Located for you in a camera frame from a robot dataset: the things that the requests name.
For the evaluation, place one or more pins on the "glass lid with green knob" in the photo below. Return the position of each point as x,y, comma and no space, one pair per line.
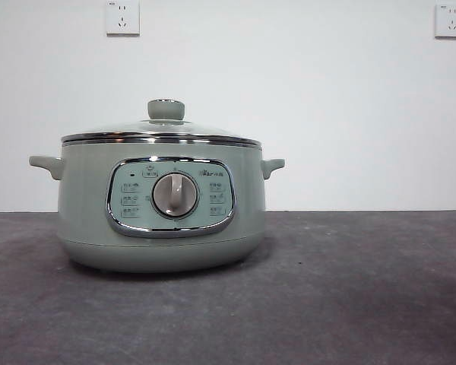
166,110

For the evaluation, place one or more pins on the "sage green electric pot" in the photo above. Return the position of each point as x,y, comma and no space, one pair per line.
83,197

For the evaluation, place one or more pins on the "white wall socket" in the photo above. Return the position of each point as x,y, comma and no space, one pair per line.
450,21
122,19

